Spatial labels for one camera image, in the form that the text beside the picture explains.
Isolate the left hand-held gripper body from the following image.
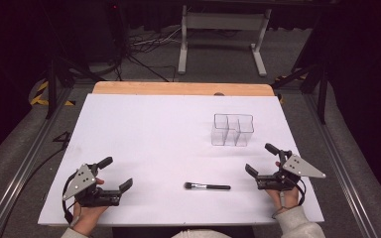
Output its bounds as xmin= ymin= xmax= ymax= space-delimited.
xmin=62 ymin=163 xmax=124 ymax=208

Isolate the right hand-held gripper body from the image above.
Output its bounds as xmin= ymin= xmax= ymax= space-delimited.
xmin=256 ymin=149 xmax=327 ymax=192

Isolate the clear plastic organizer box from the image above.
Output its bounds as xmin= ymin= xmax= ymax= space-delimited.
xmin=210 ymin=113 xmax=255 ymax=148

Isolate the black makeup brush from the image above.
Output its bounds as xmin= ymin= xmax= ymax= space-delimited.
xmin=184 ymin=181 xmax=232 ymax=191

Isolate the person's right hand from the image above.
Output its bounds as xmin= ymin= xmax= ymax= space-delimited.
xmin=265 ymin=161 xmax=301 ymax=218

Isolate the person's left hand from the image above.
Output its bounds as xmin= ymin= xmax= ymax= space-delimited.
xmin=71 ymin=178 xmax=109 ymax=236

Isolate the white table sheet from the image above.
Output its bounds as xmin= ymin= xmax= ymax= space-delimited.
xmin=37 ymin=93 xmax=325 ymax=227

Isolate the yellow black hazard tape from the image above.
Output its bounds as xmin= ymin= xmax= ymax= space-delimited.
xmin=29 ymin=79 xmax=76 ymax=107

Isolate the wooden table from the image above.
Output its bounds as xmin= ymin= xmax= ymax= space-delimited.
xmin=91 ymin=80 xmax=276 ymax=97

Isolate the right hand-held gripper cable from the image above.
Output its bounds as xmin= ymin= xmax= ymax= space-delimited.
xmin=271 ymin=178 xmax=308 ymax=219

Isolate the hand-held gripper cable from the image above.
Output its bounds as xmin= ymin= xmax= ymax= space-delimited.
xmin=62 ymin=172 xmax=80 ymax=226
xmin=271 ymin=178 xmax=308 ymax=219

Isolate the left hand-held gripper cable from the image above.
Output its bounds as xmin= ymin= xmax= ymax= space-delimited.
xmin=62 ymin=172 xmax=80 ymax=226

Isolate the aluminium floor rail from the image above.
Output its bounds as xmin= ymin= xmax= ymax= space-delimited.
xmin=0 ymin=83 xmax=77 ymax=238
xmin=301 ymin=92 xmax=380 ymax=238

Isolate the bundle of floor cables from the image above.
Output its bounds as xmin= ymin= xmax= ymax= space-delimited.
xmin=124 ymin=26 xmax=183 ymax=83

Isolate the white metal stand frame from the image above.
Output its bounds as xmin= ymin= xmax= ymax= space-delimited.
xmin=177 ymin=4 xmax=273 ymax=78

